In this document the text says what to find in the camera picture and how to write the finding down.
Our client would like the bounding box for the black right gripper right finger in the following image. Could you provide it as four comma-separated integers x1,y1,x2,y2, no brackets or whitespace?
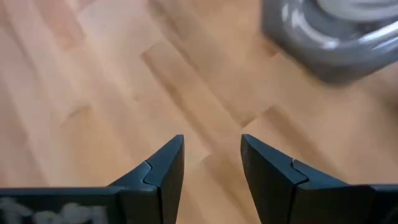
241,134,376,224

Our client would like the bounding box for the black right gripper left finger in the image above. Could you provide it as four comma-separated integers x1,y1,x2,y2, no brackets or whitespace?
107,134,185,224

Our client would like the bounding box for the gray plastic bin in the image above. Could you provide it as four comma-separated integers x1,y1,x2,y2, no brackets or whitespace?
260,0,398,85

